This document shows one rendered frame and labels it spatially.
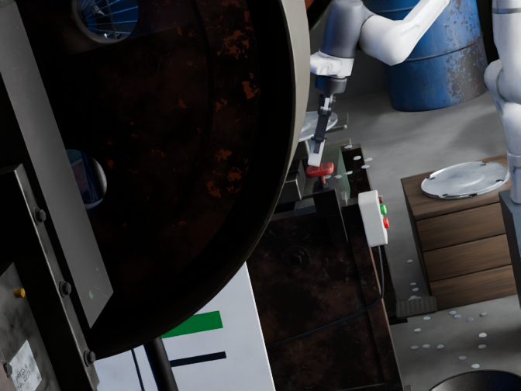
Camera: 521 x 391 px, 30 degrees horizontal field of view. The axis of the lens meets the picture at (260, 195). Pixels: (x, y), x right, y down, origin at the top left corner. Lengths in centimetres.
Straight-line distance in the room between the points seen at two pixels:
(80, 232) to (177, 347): 158
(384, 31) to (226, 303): 85
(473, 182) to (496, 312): 43
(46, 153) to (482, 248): 225
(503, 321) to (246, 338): 89
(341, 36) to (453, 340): 116
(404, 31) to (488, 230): 103
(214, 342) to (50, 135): 161
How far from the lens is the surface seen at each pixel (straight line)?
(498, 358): 296
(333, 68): 234
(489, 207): 316
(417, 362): 302
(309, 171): 244
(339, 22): 232
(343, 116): 278
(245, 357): 269
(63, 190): 115
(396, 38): 232
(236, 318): 266
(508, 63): 266
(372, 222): 257
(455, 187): 326
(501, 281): 327
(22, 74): 112
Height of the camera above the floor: 151
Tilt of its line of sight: 18 degrees down
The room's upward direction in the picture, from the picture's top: 15 degrees counter-clockwise
